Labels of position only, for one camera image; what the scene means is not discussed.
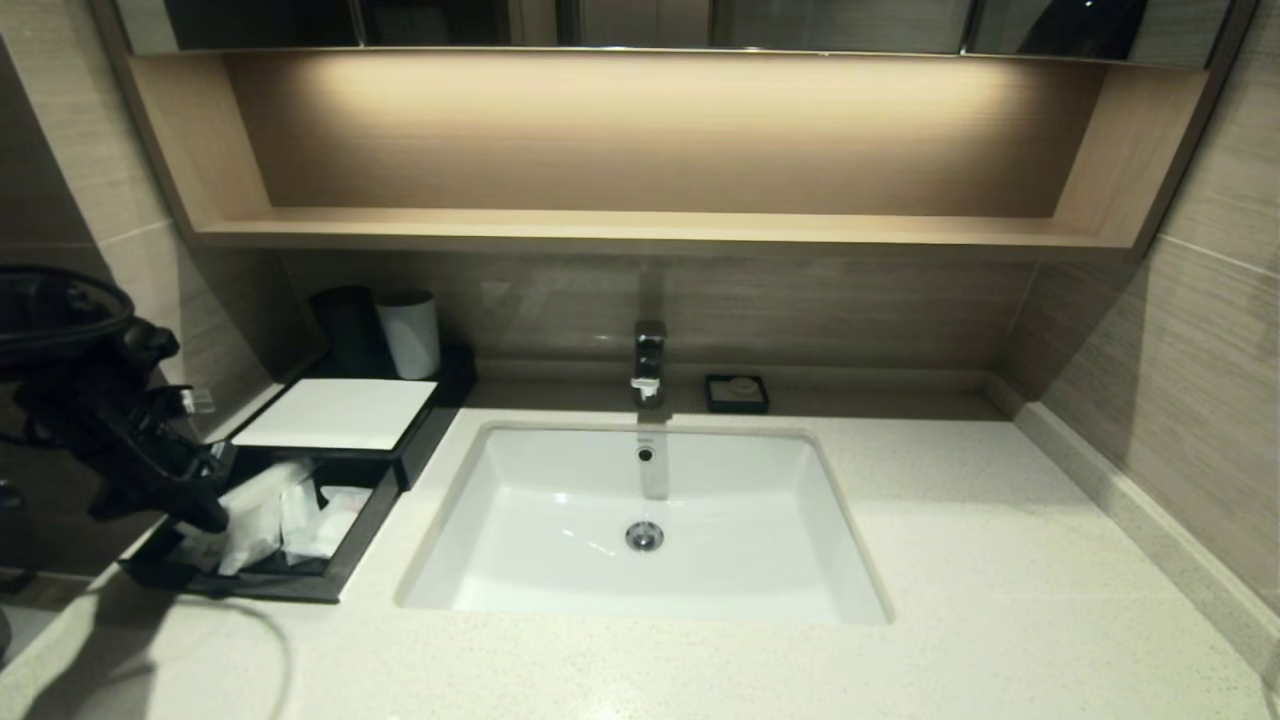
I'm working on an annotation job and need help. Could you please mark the clear plastic packet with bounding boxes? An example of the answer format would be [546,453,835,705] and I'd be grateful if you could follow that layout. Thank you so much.
[205,460,316,577]

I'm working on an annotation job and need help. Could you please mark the packet with cotton swabs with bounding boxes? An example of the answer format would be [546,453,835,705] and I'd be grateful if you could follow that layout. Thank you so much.
[283,485,373,563]

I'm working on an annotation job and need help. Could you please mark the black drawer of box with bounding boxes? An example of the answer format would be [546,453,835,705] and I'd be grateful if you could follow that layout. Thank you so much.
[118,450,404,603]

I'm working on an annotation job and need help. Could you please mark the black cup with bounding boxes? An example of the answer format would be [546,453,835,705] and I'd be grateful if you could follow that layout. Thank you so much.
[310,287,389,379]

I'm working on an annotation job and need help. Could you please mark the white cup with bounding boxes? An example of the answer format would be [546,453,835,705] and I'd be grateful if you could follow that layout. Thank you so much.
[376,291,442,382]

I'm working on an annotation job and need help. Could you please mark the white ceramic sink basin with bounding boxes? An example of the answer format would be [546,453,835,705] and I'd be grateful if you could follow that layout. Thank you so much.
[395,420,894,626]

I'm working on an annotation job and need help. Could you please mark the chrome faucet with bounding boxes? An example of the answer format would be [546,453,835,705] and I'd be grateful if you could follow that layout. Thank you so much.
[630,320,669,407]

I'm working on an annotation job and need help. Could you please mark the black soap dish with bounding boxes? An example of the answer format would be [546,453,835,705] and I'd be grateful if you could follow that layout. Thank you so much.
[705,374,771,415]

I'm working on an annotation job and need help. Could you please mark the mirror cabinet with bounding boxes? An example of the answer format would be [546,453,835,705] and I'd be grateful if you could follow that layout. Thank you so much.
[100,0,1256,69]

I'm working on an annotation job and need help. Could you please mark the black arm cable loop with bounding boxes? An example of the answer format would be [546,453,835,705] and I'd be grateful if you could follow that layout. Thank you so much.
[0,265,136,353]

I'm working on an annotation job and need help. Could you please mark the wooden wall shelf niche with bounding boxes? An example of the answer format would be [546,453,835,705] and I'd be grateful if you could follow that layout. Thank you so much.
[90,48,1241,261]

